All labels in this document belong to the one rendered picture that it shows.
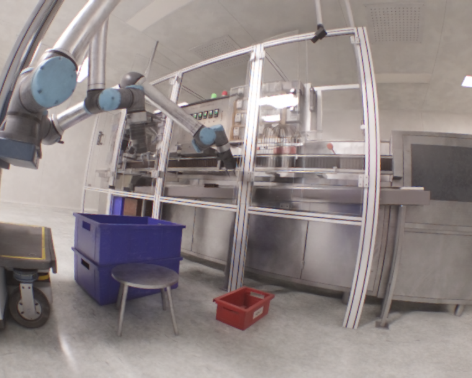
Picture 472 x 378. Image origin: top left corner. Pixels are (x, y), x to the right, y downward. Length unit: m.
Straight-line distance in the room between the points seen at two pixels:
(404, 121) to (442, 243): 3.60
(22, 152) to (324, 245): 1.63
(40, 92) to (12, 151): 0.23
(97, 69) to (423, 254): 1.95
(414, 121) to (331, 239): 3.76
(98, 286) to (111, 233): 0.28
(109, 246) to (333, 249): 1.31
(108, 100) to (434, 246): 1.82
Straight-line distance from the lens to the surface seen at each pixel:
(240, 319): 1.16
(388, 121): 4.90
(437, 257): 1.61
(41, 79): 0.77
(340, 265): 1.60
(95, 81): 1.11
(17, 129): 0.91
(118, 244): 1.24
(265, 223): 1.72
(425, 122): 5.01
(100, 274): 1.23
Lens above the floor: 0.59
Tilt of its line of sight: 4 degrees up
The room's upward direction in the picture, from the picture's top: 6 degrees clockwise
